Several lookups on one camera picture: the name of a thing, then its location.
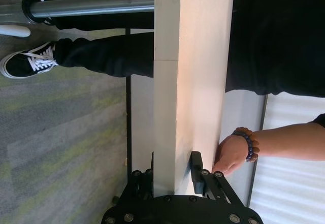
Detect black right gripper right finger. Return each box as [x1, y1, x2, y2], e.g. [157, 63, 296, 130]
[191, 151, 242, 206]

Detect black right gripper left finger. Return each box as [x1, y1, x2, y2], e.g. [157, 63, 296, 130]
[132, 151, 155, 199]

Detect white rolling table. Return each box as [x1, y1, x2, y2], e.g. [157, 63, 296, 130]
[0, 0, 236, 207]

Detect person bare left forearm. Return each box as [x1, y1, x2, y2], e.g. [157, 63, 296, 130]
[250, 121, 325, 163]

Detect person left hand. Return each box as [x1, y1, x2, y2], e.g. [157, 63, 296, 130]
[212, 134, 251, 176]

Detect black t-shirt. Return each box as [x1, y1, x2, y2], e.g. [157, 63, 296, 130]
[224, 0, 325, 131]

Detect black left sneaker white laces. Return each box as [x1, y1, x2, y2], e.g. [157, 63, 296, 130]
[0, 41, 61, 79]

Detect dark blue bead bracelet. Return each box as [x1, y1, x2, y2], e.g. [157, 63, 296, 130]
[231, 130, 254, 163]

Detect brown wooden bead bracelet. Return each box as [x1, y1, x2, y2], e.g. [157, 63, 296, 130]
[235, 126, 259, 160]

